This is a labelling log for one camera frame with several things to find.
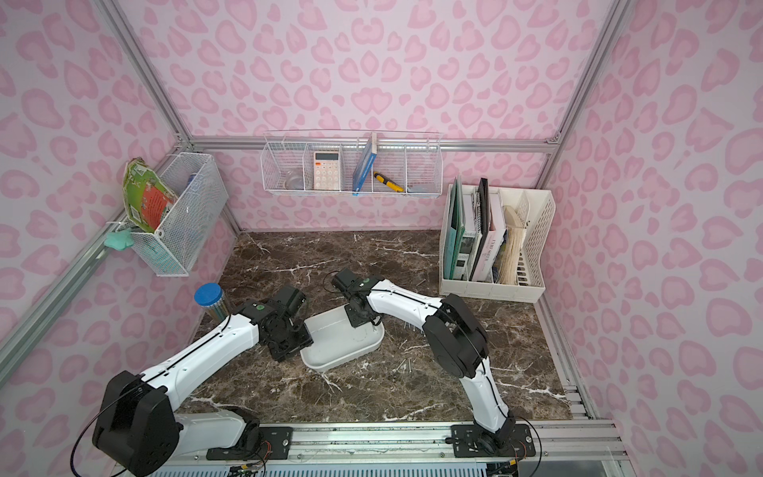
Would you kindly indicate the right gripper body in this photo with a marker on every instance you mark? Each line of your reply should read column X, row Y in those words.
column 363, row 314

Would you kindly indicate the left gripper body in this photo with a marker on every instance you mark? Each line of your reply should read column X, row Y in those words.
column 292, row 344

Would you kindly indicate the white plastic storage box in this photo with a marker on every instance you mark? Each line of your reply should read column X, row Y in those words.
column 336, row 342

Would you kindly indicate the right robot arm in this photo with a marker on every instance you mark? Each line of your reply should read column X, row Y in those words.
column 458, row 341

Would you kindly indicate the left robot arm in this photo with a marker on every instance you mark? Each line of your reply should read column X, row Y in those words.
column 139, row 426

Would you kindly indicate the blue lid clear jar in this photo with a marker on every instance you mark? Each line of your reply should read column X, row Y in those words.
column 211, row 297

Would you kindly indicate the green folder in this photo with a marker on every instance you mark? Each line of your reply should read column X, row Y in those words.
column 455, row 230

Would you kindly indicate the yellow utility knife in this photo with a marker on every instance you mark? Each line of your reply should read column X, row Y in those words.
column 388, row 183

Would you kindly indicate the white mesh side basket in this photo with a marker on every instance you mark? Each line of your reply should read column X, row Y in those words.
column 173, row 249

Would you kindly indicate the clear tape roll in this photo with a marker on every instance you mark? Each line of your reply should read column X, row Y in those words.
column 294, row 180

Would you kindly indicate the blue book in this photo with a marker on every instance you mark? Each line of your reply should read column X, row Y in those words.
column 366, row 163

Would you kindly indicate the white pink calculator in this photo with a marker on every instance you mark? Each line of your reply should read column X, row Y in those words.
column 327, row 174

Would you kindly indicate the white desk file organizer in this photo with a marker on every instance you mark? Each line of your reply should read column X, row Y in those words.
column 536, row 208

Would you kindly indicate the pink white book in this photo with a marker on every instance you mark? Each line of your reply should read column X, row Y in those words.
column 493, row 239

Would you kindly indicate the black binder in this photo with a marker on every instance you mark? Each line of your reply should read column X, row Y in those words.
column 478, row 198

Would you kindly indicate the beige woven fan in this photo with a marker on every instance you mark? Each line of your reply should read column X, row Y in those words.
column 514, row 239

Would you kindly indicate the teal rubber toy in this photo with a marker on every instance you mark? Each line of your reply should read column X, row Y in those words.
column 119, row 240

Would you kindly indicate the green red circuit board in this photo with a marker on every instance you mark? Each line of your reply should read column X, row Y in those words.
column 147, row 199

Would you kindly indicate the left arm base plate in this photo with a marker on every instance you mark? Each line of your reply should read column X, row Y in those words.
column 268, row 443

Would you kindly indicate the white wire wall basket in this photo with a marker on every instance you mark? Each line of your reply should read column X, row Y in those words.
column 412, row 160

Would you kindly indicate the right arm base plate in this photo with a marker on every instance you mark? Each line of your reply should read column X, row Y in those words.
column 472, row 441

